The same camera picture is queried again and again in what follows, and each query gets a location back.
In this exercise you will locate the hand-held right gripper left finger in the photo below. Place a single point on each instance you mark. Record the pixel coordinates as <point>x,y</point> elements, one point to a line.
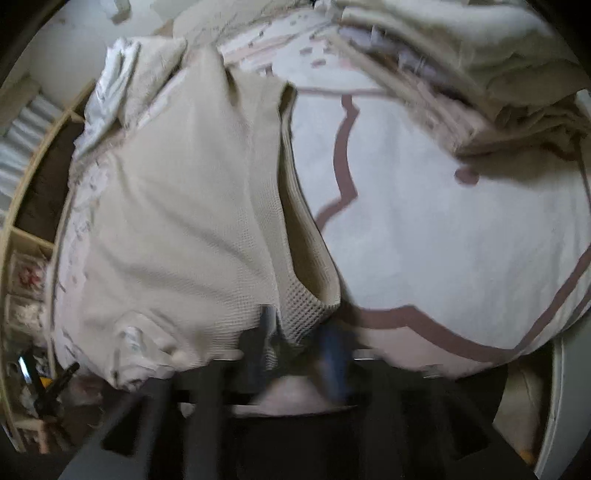
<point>267,332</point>

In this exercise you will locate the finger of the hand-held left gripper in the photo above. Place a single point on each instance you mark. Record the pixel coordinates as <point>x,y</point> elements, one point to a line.
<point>33,387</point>
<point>60,383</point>

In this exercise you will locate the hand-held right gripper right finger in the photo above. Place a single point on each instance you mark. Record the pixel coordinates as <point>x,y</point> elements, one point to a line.
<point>334,364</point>

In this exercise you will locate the beige waffle knit garment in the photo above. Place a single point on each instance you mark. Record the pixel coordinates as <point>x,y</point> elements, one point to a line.
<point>184,207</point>

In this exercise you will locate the stack of light folded clothes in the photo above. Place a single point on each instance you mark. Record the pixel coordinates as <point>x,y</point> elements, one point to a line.
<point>461,55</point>

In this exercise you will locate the white flower ornament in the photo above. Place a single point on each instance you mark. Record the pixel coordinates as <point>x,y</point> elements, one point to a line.
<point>23,318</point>

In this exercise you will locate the wooden bedside shelf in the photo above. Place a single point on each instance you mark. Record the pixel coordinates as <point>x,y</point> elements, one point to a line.
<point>27,237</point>

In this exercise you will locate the bear printed bed sheet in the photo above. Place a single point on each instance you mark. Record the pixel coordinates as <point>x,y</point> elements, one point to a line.
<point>438,230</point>

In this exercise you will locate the white bed base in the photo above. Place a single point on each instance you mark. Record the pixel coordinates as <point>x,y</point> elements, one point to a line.
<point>568,392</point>

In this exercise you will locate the pale grey curtain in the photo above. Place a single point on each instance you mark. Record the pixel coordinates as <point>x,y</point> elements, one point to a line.
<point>23,134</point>

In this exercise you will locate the fluffy beige pillow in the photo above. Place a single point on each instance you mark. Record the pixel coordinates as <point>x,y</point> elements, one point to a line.
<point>154,74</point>

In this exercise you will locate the white crumpled garment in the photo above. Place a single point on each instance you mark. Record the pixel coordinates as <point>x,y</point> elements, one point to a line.
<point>113,74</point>

